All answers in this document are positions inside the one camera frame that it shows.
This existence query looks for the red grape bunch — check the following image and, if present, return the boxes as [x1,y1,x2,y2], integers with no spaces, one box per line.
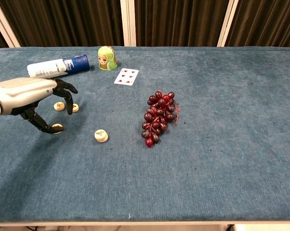
[141,90,181,148]

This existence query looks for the six of hearts card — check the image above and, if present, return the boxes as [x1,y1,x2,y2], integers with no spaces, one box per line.
[113,68,139,86]

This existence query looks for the green nesting doll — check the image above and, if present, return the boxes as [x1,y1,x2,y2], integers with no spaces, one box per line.
[98,46,118,72]

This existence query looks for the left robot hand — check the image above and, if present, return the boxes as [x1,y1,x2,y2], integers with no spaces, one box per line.
[0,77,78,134]

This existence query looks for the blue felt table cover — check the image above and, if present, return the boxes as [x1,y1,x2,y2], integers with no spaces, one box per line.
[0,46,290,223]

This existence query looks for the white frame post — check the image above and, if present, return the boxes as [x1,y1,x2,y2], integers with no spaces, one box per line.
[120,0,137,47]
[0,0,21,48]
[216,0,243,48]

